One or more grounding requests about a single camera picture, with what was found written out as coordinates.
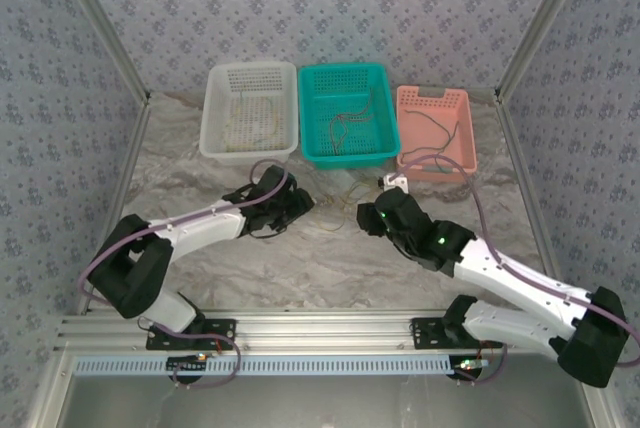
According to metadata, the thin yellow cable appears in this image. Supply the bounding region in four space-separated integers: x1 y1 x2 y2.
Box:
339 175 384 209
319 192 354 233

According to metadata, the red cable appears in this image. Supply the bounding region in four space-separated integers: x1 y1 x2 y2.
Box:
327 89 377 155
330 110 376 153

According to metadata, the pink plastic basket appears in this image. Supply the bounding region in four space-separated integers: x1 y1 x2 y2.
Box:
395 85 479 184

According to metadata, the white plastic basket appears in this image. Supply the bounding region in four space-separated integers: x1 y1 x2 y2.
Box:
198 61 298 167

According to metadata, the teal plastic basket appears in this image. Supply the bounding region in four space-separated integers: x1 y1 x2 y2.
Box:
297 62 403 172

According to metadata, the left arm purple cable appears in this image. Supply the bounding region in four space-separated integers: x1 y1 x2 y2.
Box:
78 159 291 392

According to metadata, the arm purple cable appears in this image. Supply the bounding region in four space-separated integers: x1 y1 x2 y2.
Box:
78 159 291 392
392 156 640 387

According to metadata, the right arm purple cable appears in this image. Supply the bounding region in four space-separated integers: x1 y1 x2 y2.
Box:
392 156 640 387

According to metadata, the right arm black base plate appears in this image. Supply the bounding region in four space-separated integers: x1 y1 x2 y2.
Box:
410 317 505 352

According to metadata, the aluminium mounting rail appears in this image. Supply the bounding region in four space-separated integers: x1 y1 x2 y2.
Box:
53 310 600 355

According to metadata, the aluminium frame side rail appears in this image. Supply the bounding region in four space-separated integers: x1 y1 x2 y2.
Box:
493 91 562 302
77 97 152 314

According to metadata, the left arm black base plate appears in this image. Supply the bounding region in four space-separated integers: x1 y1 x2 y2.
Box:
145 317 238 352

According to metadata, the white slotted cable duct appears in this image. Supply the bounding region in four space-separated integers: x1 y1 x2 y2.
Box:
73 353 554 378

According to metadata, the aluminium frame post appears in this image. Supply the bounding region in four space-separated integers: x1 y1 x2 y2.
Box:
493 0 599 102
49 0 153 105

